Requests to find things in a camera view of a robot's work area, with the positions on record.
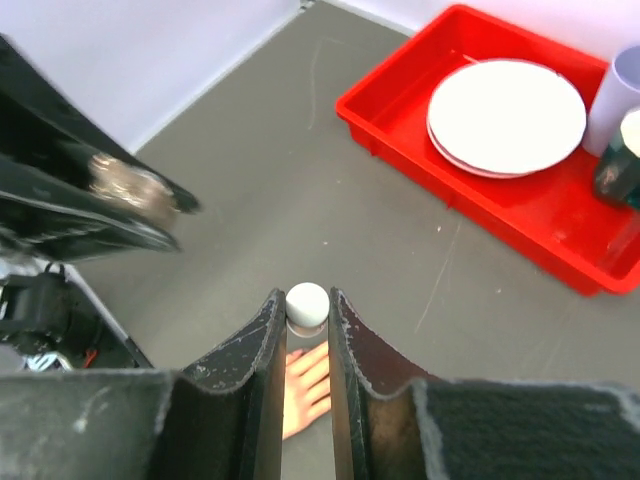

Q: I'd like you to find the white plate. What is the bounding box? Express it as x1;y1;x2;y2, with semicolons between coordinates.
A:
427;124;523;179
426;59;587;176

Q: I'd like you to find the mannequin hand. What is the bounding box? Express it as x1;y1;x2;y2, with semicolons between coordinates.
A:
282;342;331;440

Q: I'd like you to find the upper white plate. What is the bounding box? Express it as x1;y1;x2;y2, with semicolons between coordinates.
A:
426;59;587;176

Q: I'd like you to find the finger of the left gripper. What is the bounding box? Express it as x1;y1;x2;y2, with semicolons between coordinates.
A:
1;35;201;214

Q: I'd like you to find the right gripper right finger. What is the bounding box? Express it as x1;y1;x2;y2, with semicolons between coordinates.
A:
328;288;639;479

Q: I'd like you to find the white nail polish cap brush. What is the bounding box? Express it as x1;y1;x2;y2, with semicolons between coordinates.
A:
285;282;330;338

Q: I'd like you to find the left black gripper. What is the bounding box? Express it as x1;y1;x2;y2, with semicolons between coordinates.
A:
1;156;180;371

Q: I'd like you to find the glitter nail polish bottle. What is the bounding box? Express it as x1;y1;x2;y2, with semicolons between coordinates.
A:
88;153;178;229

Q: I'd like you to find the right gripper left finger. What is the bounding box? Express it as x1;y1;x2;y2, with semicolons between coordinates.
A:
1;289;286;479

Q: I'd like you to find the lavender plastic cup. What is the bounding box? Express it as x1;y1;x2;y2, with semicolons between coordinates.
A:
582;44;639;157

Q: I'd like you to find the dark green mug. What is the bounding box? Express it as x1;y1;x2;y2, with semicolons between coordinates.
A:
593;107;639;210

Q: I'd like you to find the lower white plate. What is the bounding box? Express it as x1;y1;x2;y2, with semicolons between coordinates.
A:
427;124;523;179

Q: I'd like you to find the red plastic tray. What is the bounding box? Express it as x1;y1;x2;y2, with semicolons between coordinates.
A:
336;4;639;296

